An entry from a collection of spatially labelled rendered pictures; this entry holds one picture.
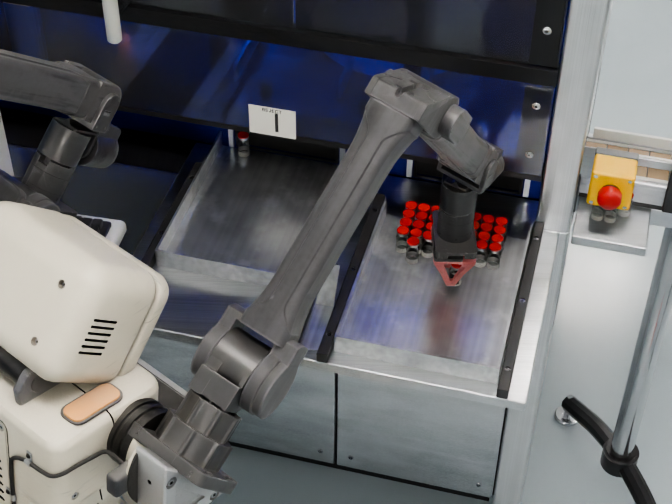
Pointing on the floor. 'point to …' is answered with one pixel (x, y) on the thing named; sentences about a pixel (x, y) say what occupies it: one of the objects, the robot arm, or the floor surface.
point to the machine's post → (556, 212)
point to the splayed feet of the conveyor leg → (569, 415)
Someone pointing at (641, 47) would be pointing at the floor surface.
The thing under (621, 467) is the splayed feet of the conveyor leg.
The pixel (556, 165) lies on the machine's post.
